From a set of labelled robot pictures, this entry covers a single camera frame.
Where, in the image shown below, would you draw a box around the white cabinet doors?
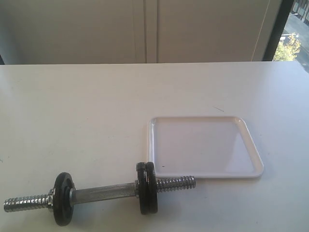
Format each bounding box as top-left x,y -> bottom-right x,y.
0,0 -> 281,64

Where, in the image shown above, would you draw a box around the white plastic tray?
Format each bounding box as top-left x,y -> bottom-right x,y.
148,116 -> 264,179

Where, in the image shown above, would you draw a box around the chrome hex nut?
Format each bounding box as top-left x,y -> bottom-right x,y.
47,189 -> 54,212

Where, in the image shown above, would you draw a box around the chrome threaded dumbbell bar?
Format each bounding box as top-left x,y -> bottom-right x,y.
3,176 -> 196,212

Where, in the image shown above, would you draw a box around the black weight plate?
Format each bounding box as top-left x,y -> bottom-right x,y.
53,172 -> 75,226
136,162 -> 149,215
146,162 -> 158,214

